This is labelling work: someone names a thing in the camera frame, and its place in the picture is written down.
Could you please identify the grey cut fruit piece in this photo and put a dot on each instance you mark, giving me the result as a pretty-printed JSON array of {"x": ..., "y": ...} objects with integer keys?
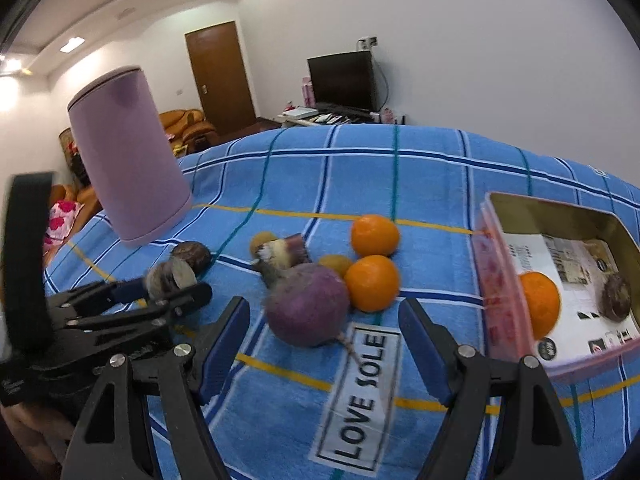
[{"x": 170, "y": 277}]

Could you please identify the lilac cylindrical kettle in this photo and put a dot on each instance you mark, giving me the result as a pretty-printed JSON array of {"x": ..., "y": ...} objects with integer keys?
[{"x": 130, "y": 160}]

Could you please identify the printed paper leaflet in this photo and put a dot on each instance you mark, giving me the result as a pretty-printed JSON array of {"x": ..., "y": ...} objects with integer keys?
[{"x": 540, "y": 255}]

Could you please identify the orange leather sofa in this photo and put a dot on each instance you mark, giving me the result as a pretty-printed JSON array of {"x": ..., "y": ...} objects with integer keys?
[{"x": 187, "y": 127}]

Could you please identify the round purple fruit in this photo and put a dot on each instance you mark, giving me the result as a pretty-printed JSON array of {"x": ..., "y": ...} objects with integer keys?
[{"x": 307, "y": 307}]

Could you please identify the person's left hand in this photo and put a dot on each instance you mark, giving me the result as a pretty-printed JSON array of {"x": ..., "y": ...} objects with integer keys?
[{"x": 30, "y": 435}]

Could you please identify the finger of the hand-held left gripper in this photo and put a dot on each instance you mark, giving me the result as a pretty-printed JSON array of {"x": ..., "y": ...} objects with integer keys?
[
  {"x": 127, "y": 291},
  {"x": 180, "y": 297}
]

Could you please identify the white flat box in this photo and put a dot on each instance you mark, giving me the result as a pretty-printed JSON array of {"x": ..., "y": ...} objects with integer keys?
[{"x": 300, "y": 111}]

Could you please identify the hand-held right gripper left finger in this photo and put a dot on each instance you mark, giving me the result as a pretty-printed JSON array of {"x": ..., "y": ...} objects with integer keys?
[{"x": 225, "y": 355}]

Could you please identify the shiny metal tray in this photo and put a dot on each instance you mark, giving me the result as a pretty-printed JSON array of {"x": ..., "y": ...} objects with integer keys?
[{"x": 500, "y": 270}]

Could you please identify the brown wooden door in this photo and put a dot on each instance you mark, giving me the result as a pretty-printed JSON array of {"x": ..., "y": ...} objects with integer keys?
[{"x": 220, "y": 80}]

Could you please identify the ceiling light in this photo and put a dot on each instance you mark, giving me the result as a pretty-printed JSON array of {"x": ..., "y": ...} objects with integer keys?
[{"x": 71, "y": 44}]

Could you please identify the orange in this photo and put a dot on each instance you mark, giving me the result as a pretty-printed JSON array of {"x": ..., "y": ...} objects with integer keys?
[
  {"x": 540, "y": 305},
  {"x": 372, "y": 284},
  {"x": 375, "y": 235}
]

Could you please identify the wall socket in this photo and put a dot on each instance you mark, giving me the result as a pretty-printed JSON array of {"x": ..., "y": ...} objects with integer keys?
[{"x": 369, "y": 42}]

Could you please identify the dark brown round fruit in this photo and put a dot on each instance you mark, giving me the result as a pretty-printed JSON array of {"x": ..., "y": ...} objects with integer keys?
[
  {"x": 190, "y": 256},
  {"x": 617, "y": 297}
]

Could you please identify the pink bottle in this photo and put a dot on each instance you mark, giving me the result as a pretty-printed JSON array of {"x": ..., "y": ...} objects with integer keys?
[{"x": 307, "y": 92}]

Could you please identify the cut purple-skinned fruit piece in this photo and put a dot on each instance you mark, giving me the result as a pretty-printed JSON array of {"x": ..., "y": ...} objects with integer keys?
[{"x": 287, "y": 252}]

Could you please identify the pink packet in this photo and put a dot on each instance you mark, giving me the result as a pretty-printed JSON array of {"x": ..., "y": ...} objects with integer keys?
[{"x": 388, "y": 115}]

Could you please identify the black television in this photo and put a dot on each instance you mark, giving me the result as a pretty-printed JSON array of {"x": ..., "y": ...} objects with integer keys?
[{"x": 342, "y": 80}]

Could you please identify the blue plaid blanket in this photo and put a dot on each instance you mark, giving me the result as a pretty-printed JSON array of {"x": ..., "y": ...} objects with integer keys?
[{"x": 300, "y": 185}]

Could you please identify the white television stand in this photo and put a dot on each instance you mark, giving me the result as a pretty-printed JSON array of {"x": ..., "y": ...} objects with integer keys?
[{"x": 340, "y": 116}]

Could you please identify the pink floral cushion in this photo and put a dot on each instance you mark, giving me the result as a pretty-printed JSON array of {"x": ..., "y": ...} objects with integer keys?
[{"x": 60, "y": 220}]

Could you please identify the small brown round fruit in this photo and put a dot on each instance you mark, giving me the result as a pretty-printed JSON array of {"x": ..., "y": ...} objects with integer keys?
[
  {"x": 336, "y": 264},
  {"x": 260, "y": 244}
]

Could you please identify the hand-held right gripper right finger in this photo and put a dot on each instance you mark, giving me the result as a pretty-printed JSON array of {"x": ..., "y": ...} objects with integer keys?
[{"x": 425, "y": 355}]

